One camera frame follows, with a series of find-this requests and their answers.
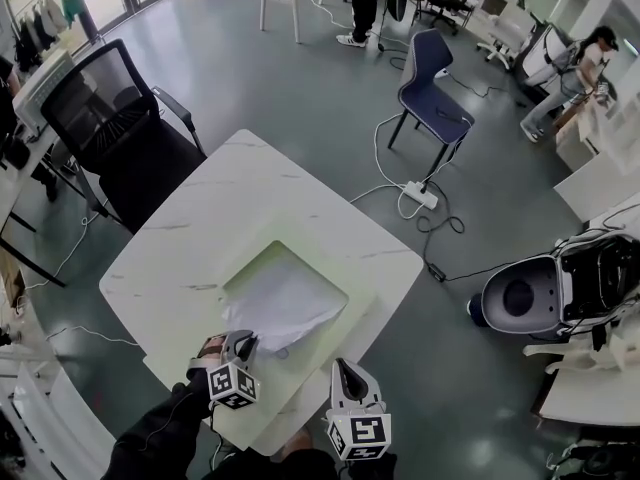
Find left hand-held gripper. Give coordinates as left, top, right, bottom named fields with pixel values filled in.
left=206, top=330, right=262, bottom=411

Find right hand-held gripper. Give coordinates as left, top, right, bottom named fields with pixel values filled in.
left=325, top=357, right=393, bottom=462

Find person's left forearm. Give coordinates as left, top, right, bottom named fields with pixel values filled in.
left=101, top=367, right=213, bottom=480

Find person's right forearm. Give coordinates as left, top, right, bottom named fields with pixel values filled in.
left=204, top=446, right=399, bottom=480

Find person's left hand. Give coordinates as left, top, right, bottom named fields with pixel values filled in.
left=197, top=335, right=226, bottom=370

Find translucent green file folder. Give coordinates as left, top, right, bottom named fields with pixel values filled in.
left=143, top=216, right=384, bottom=422

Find white and black robot machine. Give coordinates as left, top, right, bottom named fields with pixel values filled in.
left=466, top=231, right=640, bottom=342

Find white power strip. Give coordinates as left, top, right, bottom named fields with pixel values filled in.
left=403, top=180, right=440, bottom=211

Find black mesh office chair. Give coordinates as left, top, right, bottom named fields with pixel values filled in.
left=40, top=37, right=209, bottom=235

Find blue plastic chair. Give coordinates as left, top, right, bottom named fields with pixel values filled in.
left=387, top=27, right=477, bottom=182

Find white desktop device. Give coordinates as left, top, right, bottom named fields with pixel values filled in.
left=11, top=49, right=77, bottom=138

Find white shelf unit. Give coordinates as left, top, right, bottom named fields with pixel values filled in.
left=554, top=91, right=640, bottom=175

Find white office chair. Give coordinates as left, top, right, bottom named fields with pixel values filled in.
left=476, top=6, right=540, bottom=71

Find rack of hanging clothes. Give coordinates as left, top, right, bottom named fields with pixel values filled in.
left=12, top=0, right=69, bottom=72

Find green hanging garment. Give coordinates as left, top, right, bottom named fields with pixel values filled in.
left=59, top=0, right=87, bottom=30

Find thin white floor cable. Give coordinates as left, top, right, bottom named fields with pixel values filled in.
left=45, top=324, right=140, bottom=348
left=13, top=211, right=102, bottom=315

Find black floor cable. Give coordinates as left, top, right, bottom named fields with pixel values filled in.
left=414, top=180, right=517, bottom=284

